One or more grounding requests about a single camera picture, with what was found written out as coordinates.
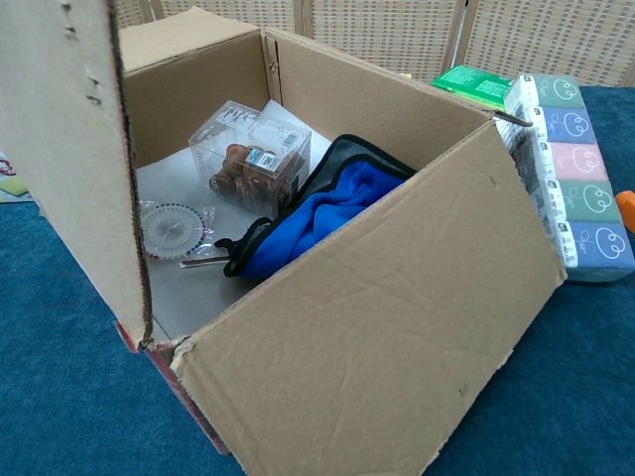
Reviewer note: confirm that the red cardboard box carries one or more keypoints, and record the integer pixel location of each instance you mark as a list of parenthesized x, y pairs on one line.
[(372, 322)]

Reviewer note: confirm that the green box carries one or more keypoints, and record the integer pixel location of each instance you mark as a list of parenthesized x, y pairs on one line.
[(471, 84)]

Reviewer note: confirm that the blue towel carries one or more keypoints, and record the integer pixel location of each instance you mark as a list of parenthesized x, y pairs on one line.
[(317, 218)]

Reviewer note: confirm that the sponge package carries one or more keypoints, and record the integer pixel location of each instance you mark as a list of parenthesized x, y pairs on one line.
[(12, 186)]

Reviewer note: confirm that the blue table cloth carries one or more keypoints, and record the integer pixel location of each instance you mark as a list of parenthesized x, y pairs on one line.
[(59, 347)]

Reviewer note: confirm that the white pin wheel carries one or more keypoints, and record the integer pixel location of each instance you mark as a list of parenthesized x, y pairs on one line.
[(171, 230)]

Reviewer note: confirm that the wicker folding screen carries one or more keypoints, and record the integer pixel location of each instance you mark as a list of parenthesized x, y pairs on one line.
[(397, 30)]

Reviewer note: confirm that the multicolour tissue pack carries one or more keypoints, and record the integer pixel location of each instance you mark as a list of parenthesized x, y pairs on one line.
[(580, 163)]

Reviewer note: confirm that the orange and purple toy block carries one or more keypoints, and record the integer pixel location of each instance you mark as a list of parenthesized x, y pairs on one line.
[(626, 210)]

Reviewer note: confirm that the thin metal rod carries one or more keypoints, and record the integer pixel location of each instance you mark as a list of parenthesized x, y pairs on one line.
[(203, 262)]

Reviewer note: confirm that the clear box of brown buttons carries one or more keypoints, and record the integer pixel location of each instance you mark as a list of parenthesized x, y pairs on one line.
[(248, 163)]

